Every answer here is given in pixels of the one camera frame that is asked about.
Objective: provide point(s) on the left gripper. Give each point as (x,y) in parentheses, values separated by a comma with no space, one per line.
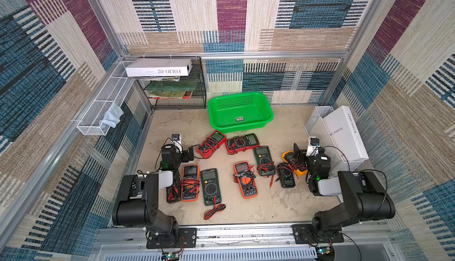
(185,158)

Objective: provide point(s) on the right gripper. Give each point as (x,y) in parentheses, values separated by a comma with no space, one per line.
(304,155)

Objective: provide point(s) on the green DT9205A multimeter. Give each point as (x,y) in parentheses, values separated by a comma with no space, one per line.
(210,187)

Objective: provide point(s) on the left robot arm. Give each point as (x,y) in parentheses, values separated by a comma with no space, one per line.
(137,201)

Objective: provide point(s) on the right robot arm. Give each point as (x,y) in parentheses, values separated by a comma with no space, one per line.
(364,198)

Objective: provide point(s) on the orange Victor multimeter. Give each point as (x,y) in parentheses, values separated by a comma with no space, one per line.
(190,183)

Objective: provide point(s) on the small black multimeter right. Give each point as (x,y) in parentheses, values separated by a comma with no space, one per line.
(286,176)

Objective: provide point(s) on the small black multimeter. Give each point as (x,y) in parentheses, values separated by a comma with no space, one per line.
(174,191)
(286,176)

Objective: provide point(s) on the yellow multimeter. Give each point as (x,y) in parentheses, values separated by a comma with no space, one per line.
(298,165)

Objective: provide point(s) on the small black multimeter left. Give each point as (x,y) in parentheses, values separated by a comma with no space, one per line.
(174,191)

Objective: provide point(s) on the red ANENG multimeter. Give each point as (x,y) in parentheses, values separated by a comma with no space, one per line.
(241,143)

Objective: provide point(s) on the green plastic basket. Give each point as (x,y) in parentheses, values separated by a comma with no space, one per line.
(239,112)

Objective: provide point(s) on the white open file box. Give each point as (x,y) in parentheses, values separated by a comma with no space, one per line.
(316,128)

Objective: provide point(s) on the white box upright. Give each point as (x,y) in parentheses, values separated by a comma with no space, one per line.
(344,133)

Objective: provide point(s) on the red probe on table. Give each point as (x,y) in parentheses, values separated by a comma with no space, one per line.
(271,181)

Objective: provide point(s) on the red black test leads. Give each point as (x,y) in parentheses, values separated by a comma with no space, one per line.
(216,208)

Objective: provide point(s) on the green book on shelf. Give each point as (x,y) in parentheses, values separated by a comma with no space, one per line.
(171,89)

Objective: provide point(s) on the light blue cloth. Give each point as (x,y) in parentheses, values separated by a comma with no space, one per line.
(112,116)

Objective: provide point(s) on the white FOLIO box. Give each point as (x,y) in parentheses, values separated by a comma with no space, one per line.
(159,67)

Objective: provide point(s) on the black wire shelf rack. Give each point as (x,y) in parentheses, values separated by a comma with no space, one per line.
(198,99)

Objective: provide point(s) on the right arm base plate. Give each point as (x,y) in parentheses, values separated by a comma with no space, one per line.
(307,234)

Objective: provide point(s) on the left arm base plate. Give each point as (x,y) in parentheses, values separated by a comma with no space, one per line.
(185,238)

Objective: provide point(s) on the white wire wall basket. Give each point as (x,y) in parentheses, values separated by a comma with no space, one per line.
(115,89)

